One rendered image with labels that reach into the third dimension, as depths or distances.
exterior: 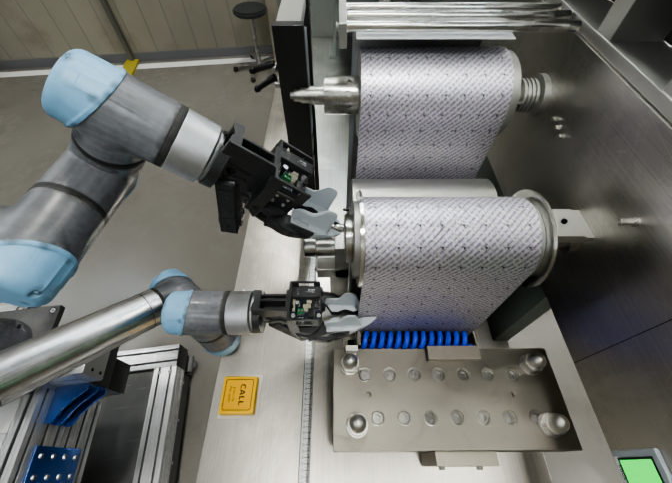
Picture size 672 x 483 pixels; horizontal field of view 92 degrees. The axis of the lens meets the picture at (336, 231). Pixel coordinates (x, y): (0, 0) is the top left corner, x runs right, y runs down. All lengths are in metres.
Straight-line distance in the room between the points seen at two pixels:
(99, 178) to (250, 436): 0.55
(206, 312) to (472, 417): 0.48
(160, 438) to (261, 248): 0.90
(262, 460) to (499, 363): 0.48
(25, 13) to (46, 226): 4.14
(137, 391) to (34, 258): 1.31
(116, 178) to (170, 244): 1.79
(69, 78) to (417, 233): 0.40
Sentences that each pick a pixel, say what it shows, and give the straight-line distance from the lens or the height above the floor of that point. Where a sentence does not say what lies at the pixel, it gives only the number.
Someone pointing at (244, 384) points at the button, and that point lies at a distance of 0.77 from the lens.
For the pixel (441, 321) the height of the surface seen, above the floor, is 1.07.
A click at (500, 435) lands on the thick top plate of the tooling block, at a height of 1.03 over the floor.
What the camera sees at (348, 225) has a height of 1.29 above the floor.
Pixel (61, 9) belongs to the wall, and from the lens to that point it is 4.34.
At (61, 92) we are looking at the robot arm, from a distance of 0.40.
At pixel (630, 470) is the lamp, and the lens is 0.60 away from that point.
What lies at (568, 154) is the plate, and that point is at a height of 1.32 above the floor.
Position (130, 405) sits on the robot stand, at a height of 0.21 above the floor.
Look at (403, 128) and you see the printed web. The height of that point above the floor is 1.32.
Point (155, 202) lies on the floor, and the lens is 2.52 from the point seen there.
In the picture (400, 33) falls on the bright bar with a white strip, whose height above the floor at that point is 1.44.
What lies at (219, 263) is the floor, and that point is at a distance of 2.04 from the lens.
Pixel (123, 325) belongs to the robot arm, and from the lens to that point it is 0.71.
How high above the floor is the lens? 1.65
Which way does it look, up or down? 54 degrees down
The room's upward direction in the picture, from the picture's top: straight up
